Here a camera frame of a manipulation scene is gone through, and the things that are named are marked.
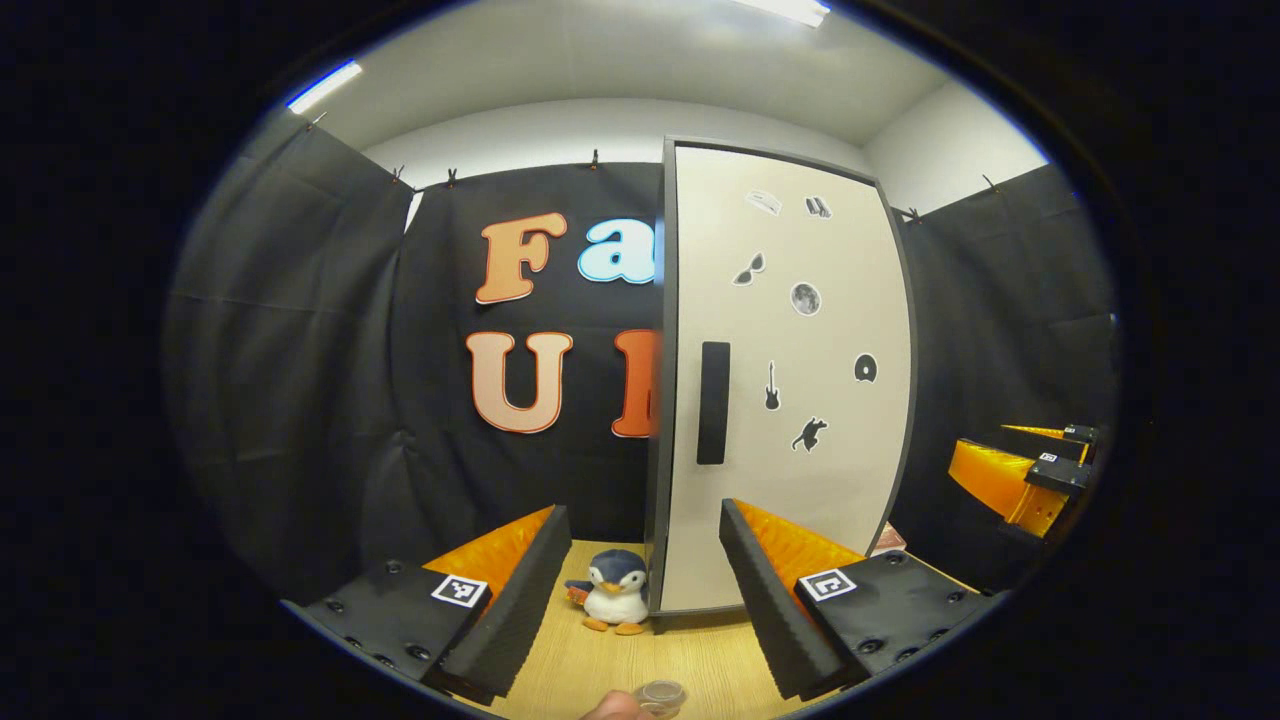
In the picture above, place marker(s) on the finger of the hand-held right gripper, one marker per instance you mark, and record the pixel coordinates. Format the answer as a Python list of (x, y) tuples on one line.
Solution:
[(1000, 480), (1075, 436)]

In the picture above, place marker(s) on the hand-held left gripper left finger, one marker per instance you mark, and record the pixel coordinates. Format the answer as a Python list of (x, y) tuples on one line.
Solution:
[(520, 620)]

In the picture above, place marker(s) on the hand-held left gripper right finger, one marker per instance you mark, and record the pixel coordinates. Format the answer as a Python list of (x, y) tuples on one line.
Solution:
[(765, 610)]

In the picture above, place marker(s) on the clear plastic bottle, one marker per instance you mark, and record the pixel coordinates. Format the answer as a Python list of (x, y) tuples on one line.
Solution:
[(660, 693)]

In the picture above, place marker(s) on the grey cabinet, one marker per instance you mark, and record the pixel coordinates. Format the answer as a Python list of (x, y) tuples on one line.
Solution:
[(656, 450)]

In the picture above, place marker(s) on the penguin plush toy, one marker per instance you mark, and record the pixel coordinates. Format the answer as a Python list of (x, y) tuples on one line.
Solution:
[(615, 600)]

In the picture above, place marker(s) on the brown cover book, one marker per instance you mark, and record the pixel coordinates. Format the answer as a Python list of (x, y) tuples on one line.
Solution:
[(890, 540)]

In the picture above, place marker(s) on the black backdrop cloth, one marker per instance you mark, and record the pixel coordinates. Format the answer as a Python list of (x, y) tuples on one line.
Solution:
[(300, 350)]

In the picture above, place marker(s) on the row of backdrop clips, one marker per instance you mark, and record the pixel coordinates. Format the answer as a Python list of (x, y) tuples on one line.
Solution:
[(451, 178)]

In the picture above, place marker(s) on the rectangular ceiling light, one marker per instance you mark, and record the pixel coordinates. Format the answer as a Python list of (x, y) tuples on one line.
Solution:
[(790, 9)]

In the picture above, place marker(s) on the strip ceiling light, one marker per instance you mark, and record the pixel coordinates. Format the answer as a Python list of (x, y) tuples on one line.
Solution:
[(325, 87)]

